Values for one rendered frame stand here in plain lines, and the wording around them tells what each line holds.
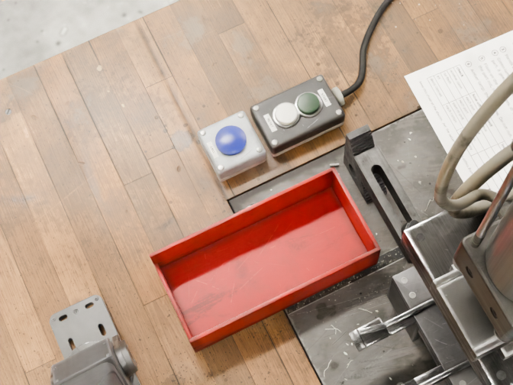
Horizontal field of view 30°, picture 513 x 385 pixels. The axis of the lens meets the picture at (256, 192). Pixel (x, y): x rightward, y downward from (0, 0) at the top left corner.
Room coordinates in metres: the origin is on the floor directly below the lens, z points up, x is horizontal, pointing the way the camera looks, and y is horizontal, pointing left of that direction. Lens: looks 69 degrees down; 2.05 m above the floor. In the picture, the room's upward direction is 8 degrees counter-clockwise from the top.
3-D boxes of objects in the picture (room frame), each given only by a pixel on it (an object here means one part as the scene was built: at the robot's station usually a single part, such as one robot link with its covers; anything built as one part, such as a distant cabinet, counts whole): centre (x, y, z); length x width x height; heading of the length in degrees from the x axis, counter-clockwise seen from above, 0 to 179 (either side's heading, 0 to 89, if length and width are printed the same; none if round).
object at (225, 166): (0.50, 0.02, 0.90); 0.07 x 0.07 x 0.06; 19
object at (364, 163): (0.37, -0.16, 0.95); 0.15 x 0.03 x 0.10; 19
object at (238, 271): (0.33, 0.00, 0.93); 0.25 x 0.12 x 0.06; 109
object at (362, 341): (0.22, -0.12, 0.98); 0.07 x 0.02 x 0.01; 109
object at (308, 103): (0.53, -0.08, 0.93); 0.03 x 0.03 x 0.02
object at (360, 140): (0.43, -0.14, 0.95); 0.06 x 0.03 x 0.09; 19
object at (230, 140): (0.50, 0.02, 0.93); 0.04 x 0.04 x 0.02
